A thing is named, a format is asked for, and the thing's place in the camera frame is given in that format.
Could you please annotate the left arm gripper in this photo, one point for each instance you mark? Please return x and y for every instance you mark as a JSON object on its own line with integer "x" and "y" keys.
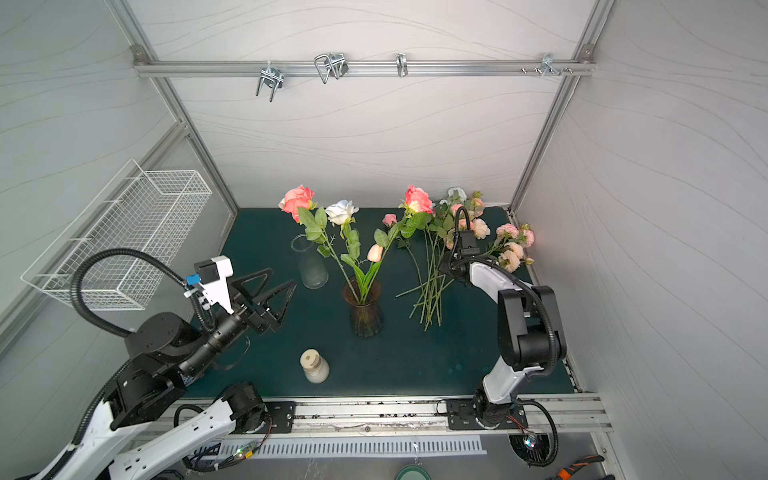
{"x": 260, "y": 319}

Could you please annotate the aluminium crossbar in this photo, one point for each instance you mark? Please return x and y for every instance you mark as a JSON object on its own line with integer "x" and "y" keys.
{"x": 357, "y": 68}

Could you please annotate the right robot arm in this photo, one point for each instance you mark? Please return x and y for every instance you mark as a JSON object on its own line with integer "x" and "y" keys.
{"x": 493, "y": 340}

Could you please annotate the white wire basket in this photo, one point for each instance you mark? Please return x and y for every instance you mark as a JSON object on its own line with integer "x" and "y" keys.
{"x": 152, "y": 211}

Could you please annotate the green round lid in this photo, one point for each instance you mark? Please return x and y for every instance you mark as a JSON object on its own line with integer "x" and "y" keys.
{"x": 412, "y": 472}

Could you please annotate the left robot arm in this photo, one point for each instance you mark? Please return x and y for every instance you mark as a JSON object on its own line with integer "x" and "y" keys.
{"x": 165, "y": 355}

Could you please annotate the pink ribbed glass vase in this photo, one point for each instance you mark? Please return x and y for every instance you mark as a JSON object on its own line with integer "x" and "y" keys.
{"x": 366, "y": 320}

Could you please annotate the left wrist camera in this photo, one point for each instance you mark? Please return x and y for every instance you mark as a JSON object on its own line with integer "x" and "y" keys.
{"x": 209, "y": 283}

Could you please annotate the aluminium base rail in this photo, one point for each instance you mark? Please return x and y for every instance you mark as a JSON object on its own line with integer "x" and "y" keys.
{"x": 429, "y": 415}

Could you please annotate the pink bud stem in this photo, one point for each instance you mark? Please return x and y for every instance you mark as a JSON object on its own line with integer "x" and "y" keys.
{"x": 365, "y": 280}

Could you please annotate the clear ribbed glass vase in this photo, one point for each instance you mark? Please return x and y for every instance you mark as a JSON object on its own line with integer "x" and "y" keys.
{"x": 312, "y": 270}

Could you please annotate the small pink rose bunch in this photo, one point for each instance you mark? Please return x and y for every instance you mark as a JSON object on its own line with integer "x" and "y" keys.
{"x": 451, "y": 226}

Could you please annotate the cream capped bottle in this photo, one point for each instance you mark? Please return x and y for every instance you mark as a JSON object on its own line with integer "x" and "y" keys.
{"x": 315, "y": 367}

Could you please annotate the large pink rose stem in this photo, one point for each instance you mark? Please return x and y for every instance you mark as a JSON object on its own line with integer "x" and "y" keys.
{"x": 300, "y": 204}

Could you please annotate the metal u-bolt clamp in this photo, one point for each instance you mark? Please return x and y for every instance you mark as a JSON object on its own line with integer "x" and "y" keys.
{"x": 271, "y": 79}

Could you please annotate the white rose stem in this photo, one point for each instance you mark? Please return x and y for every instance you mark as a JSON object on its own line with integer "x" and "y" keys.
{"x": 341, "y": 215}

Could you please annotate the white vented strip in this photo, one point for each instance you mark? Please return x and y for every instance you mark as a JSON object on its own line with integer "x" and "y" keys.
{"x": 371, "y": 447}

